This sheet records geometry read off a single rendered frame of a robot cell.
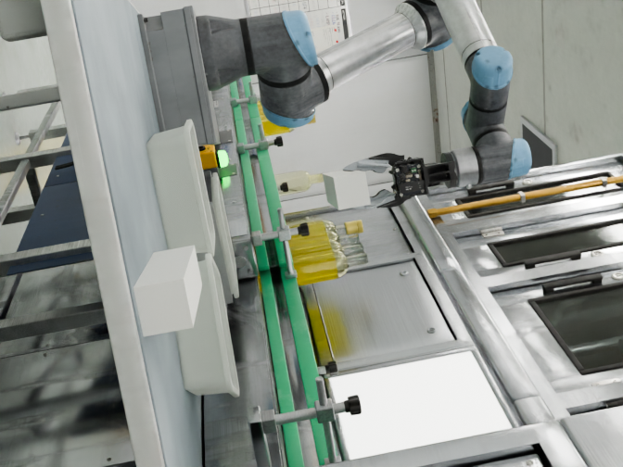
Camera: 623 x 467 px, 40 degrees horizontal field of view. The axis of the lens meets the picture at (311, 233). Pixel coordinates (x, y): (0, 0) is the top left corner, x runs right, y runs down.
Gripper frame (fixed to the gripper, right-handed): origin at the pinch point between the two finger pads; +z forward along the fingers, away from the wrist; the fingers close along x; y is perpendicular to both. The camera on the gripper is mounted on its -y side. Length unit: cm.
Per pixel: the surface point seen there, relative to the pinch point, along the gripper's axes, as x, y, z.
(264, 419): 29, 45, 23
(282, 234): 8.6, -15.4, 14.9
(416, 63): -61, -626, -145
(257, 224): 6.5, -26.4, 19.9
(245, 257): 12.1, -16.8, 23.7
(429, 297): 32.0, -33.2, -17.8
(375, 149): 11, -651, -98
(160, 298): 5, 67, 32
